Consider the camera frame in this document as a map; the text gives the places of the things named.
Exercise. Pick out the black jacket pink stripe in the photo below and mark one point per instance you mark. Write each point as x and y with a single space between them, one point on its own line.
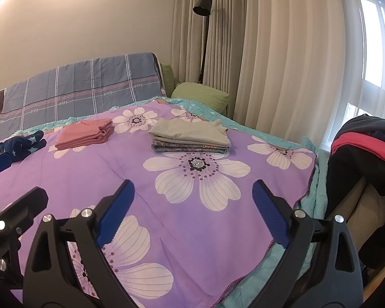
365 128

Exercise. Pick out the purple floral blanket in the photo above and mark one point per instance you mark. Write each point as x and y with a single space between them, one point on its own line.
115 173

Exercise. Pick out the green pillow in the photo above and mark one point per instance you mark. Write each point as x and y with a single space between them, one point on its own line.
202 98
167 77

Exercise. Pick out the beige chair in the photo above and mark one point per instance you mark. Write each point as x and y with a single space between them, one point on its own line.
369 211

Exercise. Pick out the beige curtain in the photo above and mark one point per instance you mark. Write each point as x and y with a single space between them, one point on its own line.
276 54

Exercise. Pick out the navy star-print garment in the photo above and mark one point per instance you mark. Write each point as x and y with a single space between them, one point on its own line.
29 144

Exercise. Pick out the pink folded garment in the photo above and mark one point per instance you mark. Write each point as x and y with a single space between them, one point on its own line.
83 133

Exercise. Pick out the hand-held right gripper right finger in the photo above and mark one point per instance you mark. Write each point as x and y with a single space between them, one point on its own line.
271 213

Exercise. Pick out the beige long-sleeve shirt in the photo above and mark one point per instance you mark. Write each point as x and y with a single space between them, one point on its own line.
189 133

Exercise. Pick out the window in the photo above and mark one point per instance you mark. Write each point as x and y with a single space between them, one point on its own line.
378 38

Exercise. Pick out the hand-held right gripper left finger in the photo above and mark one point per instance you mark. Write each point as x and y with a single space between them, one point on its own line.
115 213

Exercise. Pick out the black floor lamp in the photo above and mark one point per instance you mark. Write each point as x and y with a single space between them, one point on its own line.
202 4

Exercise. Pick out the floral patterned garment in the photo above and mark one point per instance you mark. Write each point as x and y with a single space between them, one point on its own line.
192 149

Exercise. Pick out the blue plaid sheet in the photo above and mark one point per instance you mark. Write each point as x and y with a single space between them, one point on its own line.
83 86

